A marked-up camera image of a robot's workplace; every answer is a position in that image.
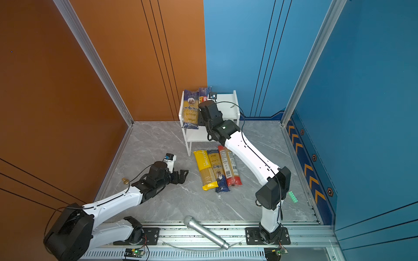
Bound dark blue Barilla spaghetti pack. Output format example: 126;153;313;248
198;87;212;104

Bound blue yellow pasta bag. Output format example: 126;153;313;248
182;90;199;129

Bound blue yellow portrait spaghetti pack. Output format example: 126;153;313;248
207;150;230;193

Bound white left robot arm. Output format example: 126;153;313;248
43;161;189;261

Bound white metal shelf rack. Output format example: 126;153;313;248
178;90;241;156

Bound silver microphone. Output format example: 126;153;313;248
184;216;230;250

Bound red spaghetti pack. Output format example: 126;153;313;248
218;146;242;187

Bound small brass weight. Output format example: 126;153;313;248
122;178;130;185

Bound green circuit board left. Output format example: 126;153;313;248
124;248;147;260

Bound green toy brick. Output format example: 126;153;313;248
287;191;298;203

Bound circuit board right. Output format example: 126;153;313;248
264;248;288;261

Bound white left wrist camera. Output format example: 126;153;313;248
163;153;176;173

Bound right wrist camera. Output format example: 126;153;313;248
208;92;217;101

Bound aluminium corner post left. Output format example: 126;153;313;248
53;0;134;127

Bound aluminium corner post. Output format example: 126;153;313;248
53;0;134;127
281;0;347;127

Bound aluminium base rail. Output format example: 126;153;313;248
81;221;345;261

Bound aluminium corner post right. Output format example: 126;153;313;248
281;0;347;127

